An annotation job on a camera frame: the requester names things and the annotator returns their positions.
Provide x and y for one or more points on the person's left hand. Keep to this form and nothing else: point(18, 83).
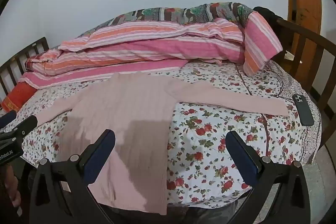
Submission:
point(12, 187)

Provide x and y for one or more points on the pink knitted sweater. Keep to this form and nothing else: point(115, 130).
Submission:
point(131, 113)

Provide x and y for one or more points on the black smartphone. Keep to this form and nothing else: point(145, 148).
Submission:
point(303, 111)

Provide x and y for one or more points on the dark wooden headboard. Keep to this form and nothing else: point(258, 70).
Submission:
point(15, 61)

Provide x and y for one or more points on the floral bed sheet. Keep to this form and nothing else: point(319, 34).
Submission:
point(210, 134)

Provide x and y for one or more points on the dark clothing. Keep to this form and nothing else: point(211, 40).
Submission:
point(265, 12)

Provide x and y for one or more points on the brown wooden door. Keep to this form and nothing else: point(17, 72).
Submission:
point(307, 3)

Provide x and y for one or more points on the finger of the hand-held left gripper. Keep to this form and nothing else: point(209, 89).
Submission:
point(25, 125)
point(7, 119)

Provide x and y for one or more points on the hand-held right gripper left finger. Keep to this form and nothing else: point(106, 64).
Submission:
point(101, 157)

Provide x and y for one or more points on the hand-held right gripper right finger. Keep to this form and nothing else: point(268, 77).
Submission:
point(241, 158)

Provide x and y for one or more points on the red pillow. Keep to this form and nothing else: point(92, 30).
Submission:
point(18, 98)

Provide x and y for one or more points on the pink orange striped quilt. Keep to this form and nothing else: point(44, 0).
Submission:
point(157, 43)

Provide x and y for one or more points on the dark wooden footboard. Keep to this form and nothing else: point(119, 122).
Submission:
point(315, 37)

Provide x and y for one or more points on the floral patchwork blanket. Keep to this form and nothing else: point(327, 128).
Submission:
point(183, 14)

